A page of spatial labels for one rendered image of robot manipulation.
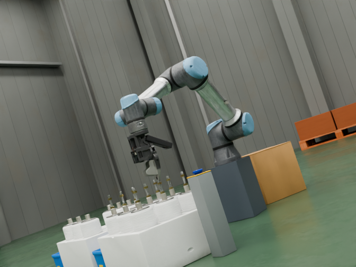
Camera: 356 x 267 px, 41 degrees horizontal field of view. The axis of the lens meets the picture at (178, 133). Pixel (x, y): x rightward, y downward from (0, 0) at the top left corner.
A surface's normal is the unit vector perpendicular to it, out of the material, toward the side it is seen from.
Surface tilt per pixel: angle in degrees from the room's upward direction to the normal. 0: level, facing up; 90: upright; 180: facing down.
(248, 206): 90
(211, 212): 90
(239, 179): 90
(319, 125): 90
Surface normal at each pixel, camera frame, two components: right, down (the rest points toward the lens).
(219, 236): 0.52, -0.22
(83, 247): -0.78, 0.22
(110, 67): -0.51, 0.11
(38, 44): 0.81, -0.29
